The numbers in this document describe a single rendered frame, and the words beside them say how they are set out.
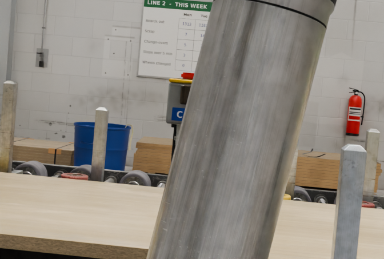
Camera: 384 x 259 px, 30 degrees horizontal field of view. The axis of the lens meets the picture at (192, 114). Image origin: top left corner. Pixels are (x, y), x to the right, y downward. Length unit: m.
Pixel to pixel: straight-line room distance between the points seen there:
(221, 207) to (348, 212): 0.54
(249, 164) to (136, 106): 7.77
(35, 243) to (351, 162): 0.62
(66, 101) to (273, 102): 7.94
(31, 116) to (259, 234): 8.05
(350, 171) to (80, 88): 7.46
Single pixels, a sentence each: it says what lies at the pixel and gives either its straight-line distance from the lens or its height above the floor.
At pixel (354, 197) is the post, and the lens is 1.14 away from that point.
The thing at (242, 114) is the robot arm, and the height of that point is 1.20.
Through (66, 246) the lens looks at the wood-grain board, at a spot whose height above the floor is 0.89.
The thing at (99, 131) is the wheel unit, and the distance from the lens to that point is 2.26.
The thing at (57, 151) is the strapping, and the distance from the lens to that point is 7.22.
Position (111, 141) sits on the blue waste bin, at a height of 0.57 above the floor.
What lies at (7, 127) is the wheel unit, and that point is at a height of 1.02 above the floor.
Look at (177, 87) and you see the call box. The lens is 1.10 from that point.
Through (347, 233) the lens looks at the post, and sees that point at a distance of 1.15.
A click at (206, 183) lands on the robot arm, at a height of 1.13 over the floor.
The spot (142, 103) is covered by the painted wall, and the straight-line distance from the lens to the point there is 8.38.
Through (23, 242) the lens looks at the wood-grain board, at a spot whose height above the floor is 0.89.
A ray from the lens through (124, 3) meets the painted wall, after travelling 8.45.
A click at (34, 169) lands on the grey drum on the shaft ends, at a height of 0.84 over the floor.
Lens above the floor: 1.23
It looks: 3 degrees down
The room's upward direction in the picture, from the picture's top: 5 degrees clockwise
